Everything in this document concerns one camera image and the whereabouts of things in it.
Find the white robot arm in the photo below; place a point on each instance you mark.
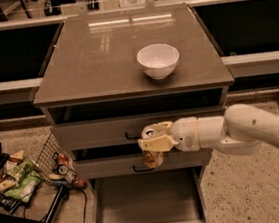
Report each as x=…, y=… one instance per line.
x=238, y=131

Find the grey drawer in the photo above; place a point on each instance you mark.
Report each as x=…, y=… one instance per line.
x=111, y=131
x=173, y=196
x=122, y=165

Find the white ceramic bowl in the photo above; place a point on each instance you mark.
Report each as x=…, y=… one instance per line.
x=158, y=60

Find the orange soda can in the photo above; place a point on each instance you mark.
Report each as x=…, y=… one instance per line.
x=150, y=158

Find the grey bottom drawer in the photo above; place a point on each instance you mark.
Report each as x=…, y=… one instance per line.
x=173, y=196

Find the brown bottle in basket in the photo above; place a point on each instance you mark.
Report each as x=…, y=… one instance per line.
x=72, y=178

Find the black drawer handle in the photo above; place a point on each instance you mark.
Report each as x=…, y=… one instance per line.
x=141, y=170
x=132, y=136

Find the wire mesh basket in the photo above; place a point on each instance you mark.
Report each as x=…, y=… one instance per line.
x=46, y=164

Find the green snack bag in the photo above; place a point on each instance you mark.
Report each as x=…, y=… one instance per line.
x=26, y=180

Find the red soda can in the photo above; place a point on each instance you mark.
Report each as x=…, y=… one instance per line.
x=62, y=160

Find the grey middle drawer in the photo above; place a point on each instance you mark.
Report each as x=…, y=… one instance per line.
x=122, y=165

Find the black middle drawer handle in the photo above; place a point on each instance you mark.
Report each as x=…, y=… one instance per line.
x=141, y=170

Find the grey drawer cabinet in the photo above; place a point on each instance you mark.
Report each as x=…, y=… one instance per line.
x=94, y=74

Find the grey top drawer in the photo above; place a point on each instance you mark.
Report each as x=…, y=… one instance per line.
x=111, y=131

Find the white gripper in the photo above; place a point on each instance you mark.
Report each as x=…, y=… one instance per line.
x=185, y=133

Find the blue snack bag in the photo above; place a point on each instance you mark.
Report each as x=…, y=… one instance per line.
x=9, y=204

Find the black top drawer handle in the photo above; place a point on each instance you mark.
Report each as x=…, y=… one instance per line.
x=132, y=136

